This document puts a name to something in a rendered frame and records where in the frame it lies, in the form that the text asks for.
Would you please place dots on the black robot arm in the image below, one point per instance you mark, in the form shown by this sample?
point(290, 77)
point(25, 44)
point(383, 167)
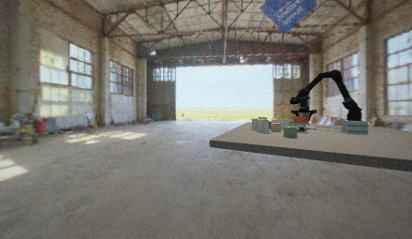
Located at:
point(354, 113)

